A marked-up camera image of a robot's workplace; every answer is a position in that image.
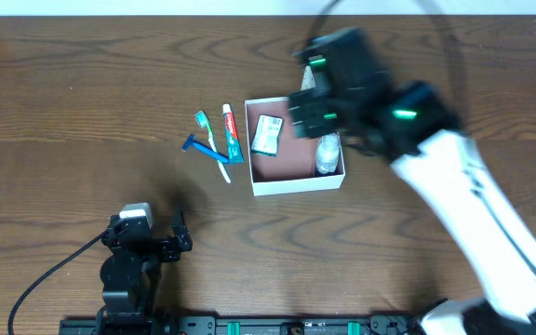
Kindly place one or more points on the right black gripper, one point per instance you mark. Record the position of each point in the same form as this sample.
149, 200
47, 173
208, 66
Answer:
312, 110

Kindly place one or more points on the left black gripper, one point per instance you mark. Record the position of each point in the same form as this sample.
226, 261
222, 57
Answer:
157, 245

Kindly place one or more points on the white lotion tube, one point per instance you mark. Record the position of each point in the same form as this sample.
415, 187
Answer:
308, 80

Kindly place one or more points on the clear pump bottle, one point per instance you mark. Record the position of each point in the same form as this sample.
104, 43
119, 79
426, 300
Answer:
327, 154

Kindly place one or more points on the blue razor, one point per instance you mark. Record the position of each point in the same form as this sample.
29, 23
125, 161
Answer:
191, 142

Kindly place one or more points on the red green toothpaste tube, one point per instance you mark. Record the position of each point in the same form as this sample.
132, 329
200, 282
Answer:
233, 144

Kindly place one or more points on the green white soap box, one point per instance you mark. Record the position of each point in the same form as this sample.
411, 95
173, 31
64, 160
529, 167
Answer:
267, 135

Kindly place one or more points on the green white toothbrush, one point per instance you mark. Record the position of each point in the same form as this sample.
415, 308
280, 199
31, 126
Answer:
203, 121

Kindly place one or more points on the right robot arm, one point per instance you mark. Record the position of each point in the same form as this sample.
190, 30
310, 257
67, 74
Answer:
423, 142

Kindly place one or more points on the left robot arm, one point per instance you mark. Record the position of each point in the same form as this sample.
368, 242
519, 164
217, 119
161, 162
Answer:
131, 275

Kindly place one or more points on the white box with brown interior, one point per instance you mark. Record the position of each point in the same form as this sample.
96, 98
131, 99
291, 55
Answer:
293, 168

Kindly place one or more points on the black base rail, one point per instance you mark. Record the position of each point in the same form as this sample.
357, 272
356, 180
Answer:
210, 325

